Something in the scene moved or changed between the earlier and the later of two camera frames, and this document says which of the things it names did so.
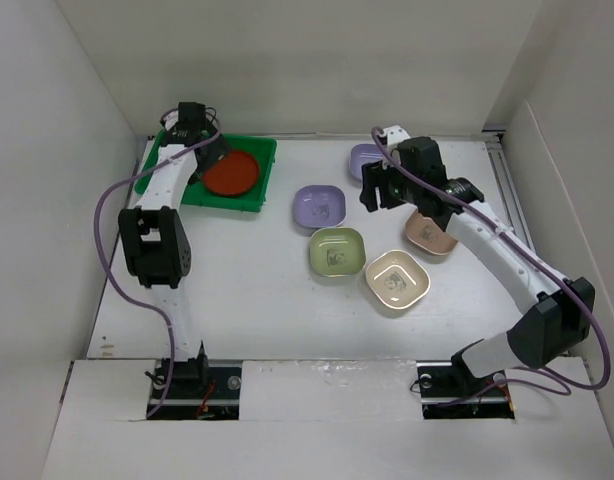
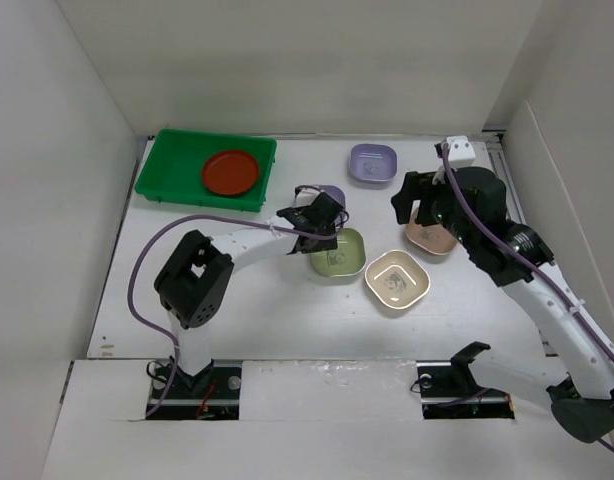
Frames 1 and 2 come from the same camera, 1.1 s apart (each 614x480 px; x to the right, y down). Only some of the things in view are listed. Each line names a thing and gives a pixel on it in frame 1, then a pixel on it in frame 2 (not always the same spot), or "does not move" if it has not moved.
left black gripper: (218, 149) → (322, 245)
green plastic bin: (263, 150) does not move
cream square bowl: (398, 279) does not move
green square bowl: (338, 251) does not move
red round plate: (235, 174) does not move
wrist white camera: (395, 134) → (460, 152)
